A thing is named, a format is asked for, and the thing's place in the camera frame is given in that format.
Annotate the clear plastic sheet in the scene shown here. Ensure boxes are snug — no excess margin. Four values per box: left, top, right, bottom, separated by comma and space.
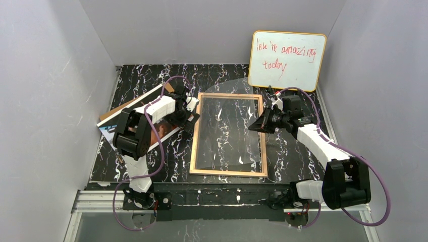
195, 77, 265, 170

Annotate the white wooden picture frame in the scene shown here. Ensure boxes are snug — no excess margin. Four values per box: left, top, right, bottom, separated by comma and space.
189, 92, 269, 178

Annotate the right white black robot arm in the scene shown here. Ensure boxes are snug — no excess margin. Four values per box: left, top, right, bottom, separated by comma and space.
248, 94, 371, 210

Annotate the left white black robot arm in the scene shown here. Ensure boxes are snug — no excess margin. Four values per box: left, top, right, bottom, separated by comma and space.
113, 85, 199, 209

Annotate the brown cardboard backing board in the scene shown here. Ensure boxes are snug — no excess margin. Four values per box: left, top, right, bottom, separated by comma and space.
97, 84, 175, 128

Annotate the yellow rimmed whiteboard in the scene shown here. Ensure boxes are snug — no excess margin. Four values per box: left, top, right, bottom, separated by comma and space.
248, 31, 327, 92

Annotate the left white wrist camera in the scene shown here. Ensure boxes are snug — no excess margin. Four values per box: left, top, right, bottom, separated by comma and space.
186, 96, 199, 111

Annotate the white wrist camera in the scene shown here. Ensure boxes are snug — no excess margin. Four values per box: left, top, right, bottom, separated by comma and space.
271, 97, 283, 111
186, 96, 199, 111

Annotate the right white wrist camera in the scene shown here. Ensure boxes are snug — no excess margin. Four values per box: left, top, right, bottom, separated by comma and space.
271, 97, 283, 111

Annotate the aluminium rail base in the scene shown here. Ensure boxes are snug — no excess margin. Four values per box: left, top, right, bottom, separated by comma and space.
65, 184, 379, 241

